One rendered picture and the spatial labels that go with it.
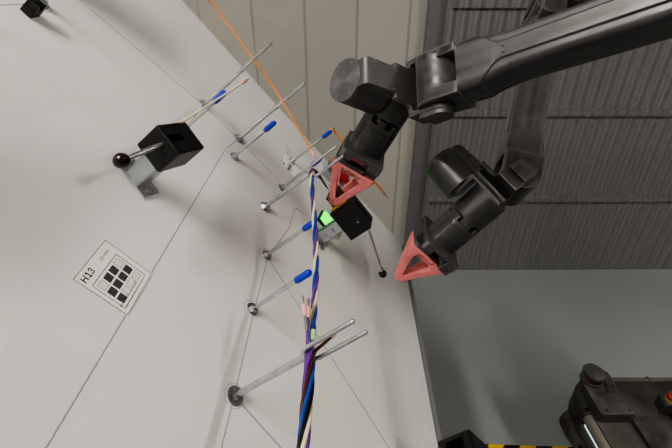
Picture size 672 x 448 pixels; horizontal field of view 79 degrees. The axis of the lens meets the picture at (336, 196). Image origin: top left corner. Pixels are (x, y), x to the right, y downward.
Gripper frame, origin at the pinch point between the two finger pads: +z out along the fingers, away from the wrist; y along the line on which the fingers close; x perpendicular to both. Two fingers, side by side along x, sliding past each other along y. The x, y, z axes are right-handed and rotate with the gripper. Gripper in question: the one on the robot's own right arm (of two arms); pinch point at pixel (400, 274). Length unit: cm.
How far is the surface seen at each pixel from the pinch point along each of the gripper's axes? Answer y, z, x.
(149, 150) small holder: 27.9, -5.1, -35.3
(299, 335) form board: 21.5, 5.3, -11.1
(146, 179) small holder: 25.1, -0.5, -34.9
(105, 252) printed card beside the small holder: 33.6, 1.5, -31.7
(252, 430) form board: 35.4, 5.1, -12.3
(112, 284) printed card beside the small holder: 35.3, 2.0, -29.4
